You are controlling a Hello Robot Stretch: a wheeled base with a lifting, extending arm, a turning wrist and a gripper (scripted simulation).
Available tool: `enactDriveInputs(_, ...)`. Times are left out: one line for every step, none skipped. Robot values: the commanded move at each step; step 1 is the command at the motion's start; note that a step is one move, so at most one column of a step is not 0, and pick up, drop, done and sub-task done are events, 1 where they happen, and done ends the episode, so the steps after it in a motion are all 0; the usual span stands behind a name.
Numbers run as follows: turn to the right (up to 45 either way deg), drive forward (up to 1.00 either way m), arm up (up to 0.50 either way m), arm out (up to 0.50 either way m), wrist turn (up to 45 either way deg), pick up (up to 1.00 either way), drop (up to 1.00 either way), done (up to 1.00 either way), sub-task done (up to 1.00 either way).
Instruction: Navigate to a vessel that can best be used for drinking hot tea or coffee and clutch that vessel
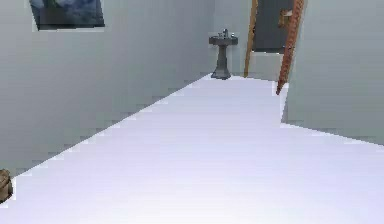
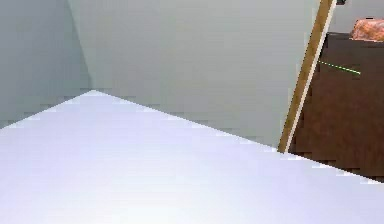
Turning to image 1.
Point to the dark blue framed wall picture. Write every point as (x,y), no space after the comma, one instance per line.
(68,13)

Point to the grey pedestal sink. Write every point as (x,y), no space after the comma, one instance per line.
(222,50)

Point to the brown rounded object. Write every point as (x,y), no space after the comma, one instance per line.
(4,186)

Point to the small brown wooden object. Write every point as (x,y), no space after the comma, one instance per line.
(285,17)

